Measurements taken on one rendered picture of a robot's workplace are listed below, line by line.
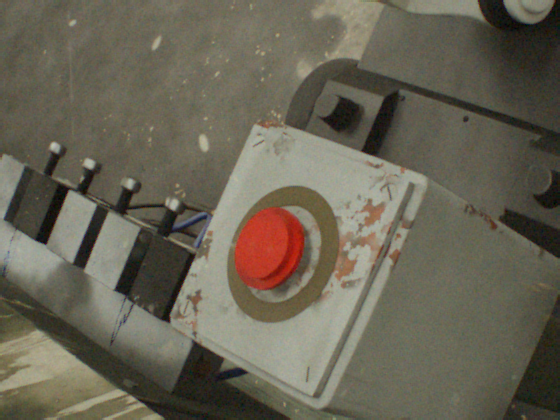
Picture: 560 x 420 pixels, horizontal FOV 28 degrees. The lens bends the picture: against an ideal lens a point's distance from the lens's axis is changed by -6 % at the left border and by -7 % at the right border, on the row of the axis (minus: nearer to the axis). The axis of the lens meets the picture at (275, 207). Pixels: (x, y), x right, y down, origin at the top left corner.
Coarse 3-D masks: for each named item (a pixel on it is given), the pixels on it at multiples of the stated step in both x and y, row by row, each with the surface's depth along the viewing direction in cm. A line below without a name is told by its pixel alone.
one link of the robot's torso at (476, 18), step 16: (368, 0) 134; (384, 0) 119; (400, 0) 121; (416, 0) 125; (432, 0) 127; (448, 0) 129; (464, 0) 131; (480, 0) 132; (496, 0) 131; (464, 16) 132; (480, 16) 134; (496, 16) 133
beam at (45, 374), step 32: (0, 320) 89; (0, 352) 84; (32, 352) 84; (64, 352) 84; (0, 384) 79; (32, 384) 80; (64, 384) 80; (96, 384) 80; (0, 416) 75; (32, 416) 76; (64, 416) 76; (96, 416) 76; (128, 416) 76; (160, 416) 77
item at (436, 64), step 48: (384, 48) 160; (432, 48) 155; (480, 48) 149; (528, 48) 144; (336, 96) 153; (384, 96) 152; (432, 96) 150; (480, 96) 147; (528, 96) 142; (384, 144) 152; (432, 144) 147; (480, 144) 143; (528, 144) 138; (480, 192) 141; (528, 192) 133
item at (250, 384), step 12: (240, 384) 158; (252, 384) 156; (264, 384) 155; (252, 396) 156; (264, 396) 155; (276, 396) 153; (288, 396) 152; (276, 408) 153; (288, 408) 151; (300, 408) 150; (312, 408) 149
